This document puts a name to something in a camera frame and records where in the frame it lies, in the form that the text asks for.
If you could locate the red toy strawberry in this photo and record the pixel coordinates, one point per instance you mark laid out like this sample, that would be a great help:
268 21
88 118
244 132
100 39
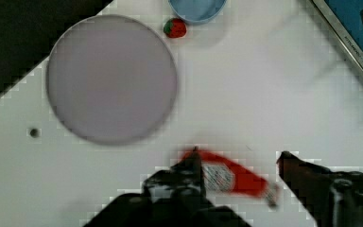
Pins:
175 28

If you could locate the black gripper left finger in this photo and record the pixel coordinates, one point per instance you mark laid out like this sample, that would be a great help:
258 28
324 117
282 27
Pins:
185 175

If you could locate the blue bowl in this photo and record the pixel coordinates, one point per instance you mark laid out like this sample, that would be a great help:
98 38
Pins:
197 12

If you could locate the grey round plate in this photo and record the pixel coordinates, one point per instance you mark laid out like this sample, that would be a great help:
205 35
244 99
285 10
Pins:
111 80

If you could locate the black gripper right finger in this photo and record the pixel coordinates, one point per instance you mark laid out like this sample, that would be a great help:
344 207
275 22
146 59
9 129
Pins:
332 198

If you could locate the red ketchup bottle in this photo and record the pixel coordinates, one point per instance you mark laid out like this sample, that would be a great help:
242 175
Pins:
223 175

